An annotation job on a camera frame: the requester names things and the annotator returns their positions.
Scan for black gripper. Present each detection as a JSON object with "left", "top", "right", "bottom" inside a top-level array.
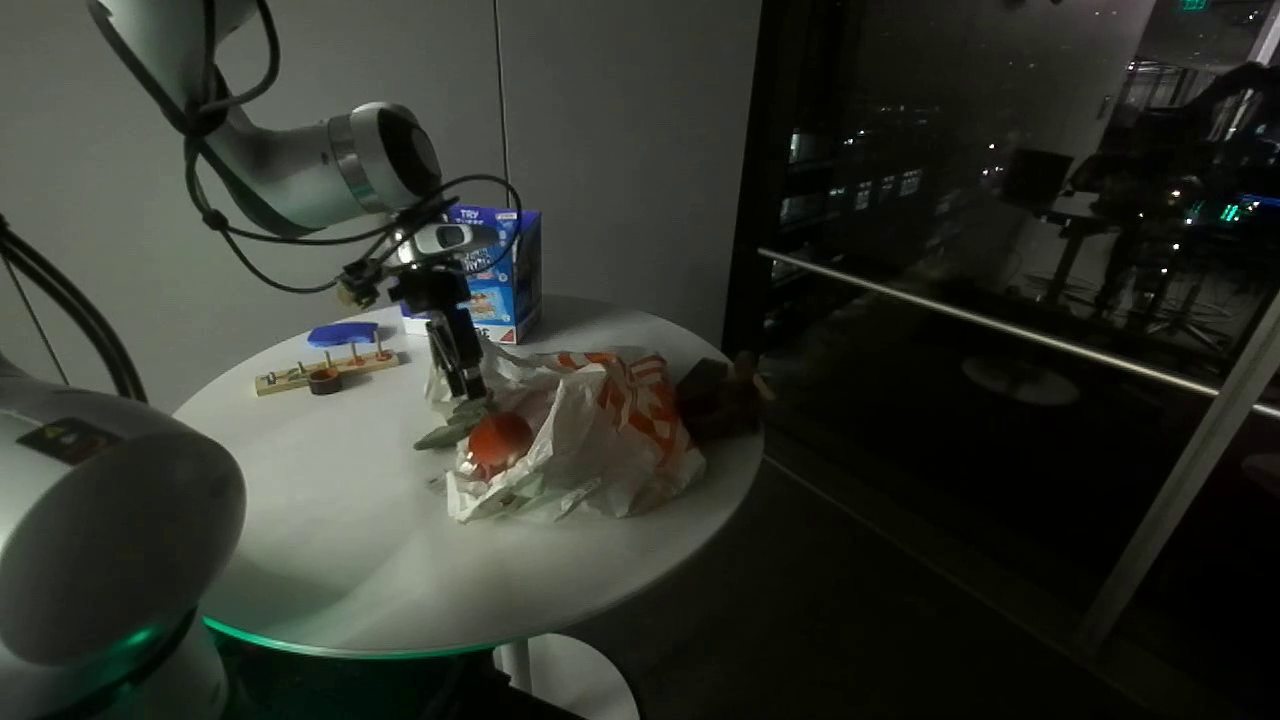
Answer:
[{"left": 383, "top": 248, "right": 491, "bottom": 407}]

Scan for red toy radish green leaves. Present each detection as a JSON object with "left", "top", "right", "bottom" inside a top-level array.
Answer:
[{"left": 411, "top": 403, "right": 541, "bottom": 481}]

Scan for white orange plastic bag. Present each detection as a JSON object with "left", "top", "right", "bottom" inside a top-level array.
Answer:
[{"left": 423, "top": 336, "right": 706, "bottom": 522}]

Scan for blue cardboard snack box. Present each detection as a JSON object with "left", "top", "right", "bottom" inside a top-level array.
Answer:
[{"left": 444, "top": 198, "right": 549, "bottom": 347}]

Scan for small blue object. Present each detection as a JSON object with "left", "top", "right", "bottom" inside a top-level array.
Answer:
[{"left": 304, "top": 321, "right": 383, "bottom": 352}]

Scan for round white table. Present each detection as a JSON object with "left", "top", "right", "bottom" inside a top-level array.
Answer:
[{"left": 173, "top": 290, "right": 770, "bottom": 665}]

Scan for dark brown soft object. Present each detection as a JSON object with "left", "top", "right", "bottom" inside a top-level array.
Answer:
[{"left": 666, "top": 347, "right": 777, "bottom": 442}]

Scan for white round table base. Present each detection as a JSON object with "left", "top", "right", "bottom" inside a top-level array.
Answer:
[{"left": 491, "top": 633, "right": 645, "bottom": 720}]

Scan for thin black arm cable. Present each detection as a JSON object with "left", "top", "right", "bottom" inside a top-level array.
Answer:
[{"left": 176, "top": 0, "right": 527, "bottom": 298}]

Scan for thick black hose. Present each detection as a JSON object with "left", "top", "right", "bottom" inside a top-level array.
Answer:
[{"left": 0, "top": 214, "right": 150, "bottom": 407}]

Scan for horizontal window rail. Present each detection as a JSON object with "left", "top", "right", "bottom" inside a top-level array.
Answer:
[{"left": 756, "top": 245, "right": 1280, "bottom": 423}]

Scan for white slanted post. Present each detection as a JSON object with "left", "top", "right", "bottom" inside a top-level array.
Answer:
[{"left": 1075, "top": 282, "right": 1280, "bottom": 654}]

